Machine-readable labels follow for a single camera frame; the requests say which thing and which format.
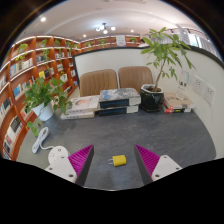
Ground orange wooden bookshelf unit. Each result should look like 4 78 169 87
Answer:
0 34 81 161

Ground white curtains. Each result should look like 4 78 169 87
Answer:
159 28 221 59

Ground orange wall shelf with plants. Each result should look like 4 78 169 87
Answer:
79 33 148 51

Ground small stack of books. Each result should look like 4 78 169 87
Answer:
162 92 196 114

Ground plain white book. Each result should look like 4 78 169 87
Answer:
60 110 96 120

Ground round white power strip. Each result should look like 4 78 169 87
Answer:
47 145 70 165

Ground leafy plant in white pot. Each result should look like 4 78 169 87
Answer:
22 76 73 138

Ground white book with face cover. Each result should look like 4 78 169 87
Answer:
66 94 101 114

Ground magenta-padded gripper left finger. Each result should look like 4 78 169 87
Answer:
44 144 95 187

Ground tan leather chair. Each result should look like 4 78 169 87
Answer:
79 68 119 98
117 65 154 94

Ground clear acrylic sign stand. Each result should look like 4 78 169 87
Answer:
178 69 191 100

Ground dark blue book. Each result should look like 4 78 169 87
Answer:
96 104 140 117

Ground yellow charger block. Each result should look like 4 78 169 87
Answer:
107 154 128 168

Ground white wall socket plate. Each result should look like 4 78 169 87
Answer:
203 83 216 105
193 75 205 96

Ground thick dark book, pictured cover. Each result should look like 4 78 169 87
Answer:
98 87 142 109

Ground recessed ceiling spotlights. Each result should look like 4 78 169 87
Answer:
39 15 87 38

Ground tall plant in black pot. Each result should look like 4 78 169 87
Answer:
139 27 197 113

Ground white coiled power cable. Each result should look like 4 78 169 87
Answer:
31 126 56 155

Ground multi-bulb ceiling lamp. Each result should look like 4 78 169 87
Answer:
95 22 117 35

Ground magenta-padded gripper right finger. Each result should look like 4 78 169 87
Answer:
133 144 184 186

